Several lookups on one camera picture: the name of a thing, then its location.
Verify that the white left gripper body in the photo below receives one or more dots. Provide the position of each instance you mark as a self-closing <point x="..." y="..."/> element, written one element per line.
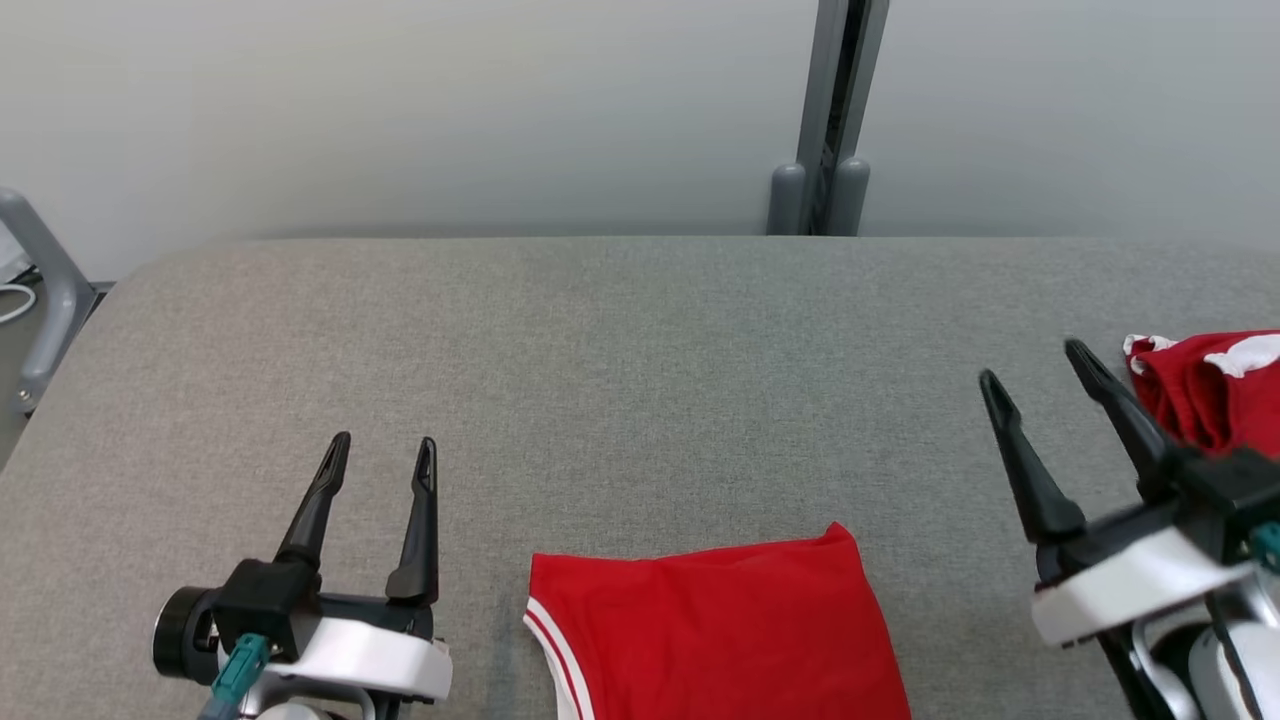
<point x="380" y="660"/>

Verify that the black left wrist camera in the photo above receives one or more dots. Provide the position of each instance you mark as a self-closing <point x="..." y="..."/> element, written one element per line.
<point x="260" y="600"/>

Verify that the red shorts white stripe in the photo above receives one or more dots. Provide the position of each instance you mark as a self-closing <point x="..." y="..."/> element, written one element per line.
<point x="1210" y="400"/>

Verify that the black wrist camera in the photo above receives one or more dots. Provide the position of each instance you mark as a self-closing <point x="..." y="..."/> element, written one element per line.
<point x="1230" y="495"/>
<point x="260" y="600"/>

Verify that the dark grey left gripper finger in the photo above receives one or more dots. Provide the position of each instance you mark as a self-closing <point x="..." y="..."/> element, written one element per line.
<point x="422" y="550"/>
<point x="312" y="520"/>

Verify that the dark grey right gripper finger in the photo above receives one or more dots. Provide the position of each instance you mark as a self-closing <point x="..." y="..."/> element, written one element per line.
<point x="1125" y="415"/>
<point x="1035" y="480"/>

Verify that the grey metal partition post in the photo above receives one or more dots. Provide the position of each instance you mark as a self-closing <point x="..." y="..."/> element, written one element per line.
<point x="825" y="80"/>

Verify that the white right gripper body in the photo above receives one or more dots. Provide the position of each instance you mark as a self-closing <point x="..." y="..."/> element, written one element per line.
<point x="1120" y="590"/>

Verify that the grey cylinder post foot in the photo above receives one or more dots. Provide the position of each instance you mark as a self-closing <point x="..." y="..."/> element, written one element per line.
<point x="850" y="200"/>
<point x="786" y="205"/>

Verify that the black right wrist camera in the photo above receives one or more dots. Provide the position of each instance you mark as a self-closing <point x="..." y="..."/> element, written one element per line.
<point x="1230" y="495"/>

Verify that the red white basketball jersey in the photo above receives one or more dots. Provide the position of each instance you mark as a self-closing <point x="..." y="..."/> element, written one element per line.
<point x="720" y="640"/>

